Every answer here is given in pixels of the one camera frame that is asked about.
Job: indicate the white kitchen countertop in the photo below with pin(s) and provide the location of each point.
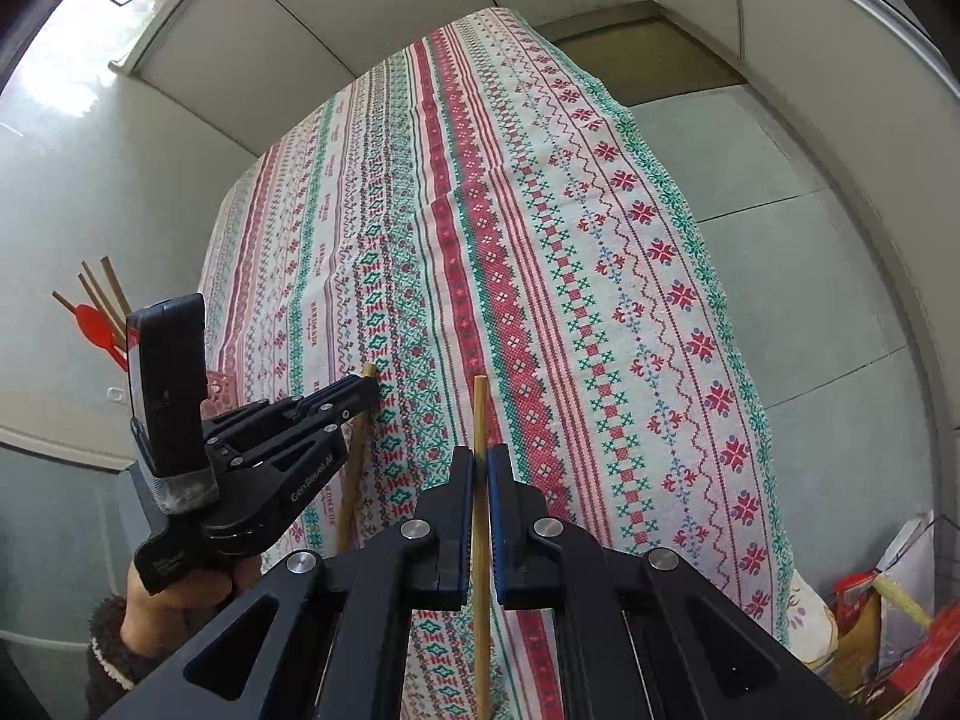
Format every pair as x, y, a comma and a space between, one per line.
161, 19

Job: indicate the person's left hand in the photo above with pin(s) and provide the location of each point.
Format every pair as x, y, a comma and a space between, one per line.
187, 604

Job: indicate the person's left forearm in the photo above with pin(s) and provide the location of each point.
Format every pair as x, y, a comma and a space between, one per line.
112, 660

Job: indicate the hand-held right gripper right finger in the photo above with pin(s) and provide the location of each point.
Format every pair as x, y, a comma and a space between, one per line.
499, 510

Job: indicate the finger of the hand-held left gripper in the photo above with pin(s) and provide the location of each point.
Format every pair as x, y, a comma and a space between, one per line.
300, 412

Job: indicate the red plastic bag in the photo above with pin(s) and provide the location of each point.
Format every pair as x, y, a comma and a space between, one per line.
851, 600

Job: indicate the patterned red green tablecloth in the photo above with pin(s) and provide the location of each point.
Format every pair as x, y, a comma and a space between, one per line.
525, 240

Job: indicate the pink lattice plastic basket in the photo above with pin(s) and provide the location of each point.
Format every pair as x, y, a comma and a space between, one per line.
221, 390

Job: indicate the wooden chopstick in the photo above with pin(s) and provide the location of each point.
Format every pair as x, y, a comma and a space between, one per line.
101, 286
352, 480
480, 412
114, 281
94, 294
64, 301

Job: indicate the red plastic spoon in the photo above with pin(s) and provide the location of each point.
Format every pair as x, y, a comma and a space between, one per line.
94, 326

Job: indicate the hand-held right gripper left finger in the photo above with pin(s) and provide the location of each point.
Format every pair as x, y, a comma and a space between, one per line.
463, 510

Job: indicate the white plastic bag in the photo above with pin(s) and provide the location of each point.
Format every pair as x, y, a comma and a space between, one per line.
904, 562

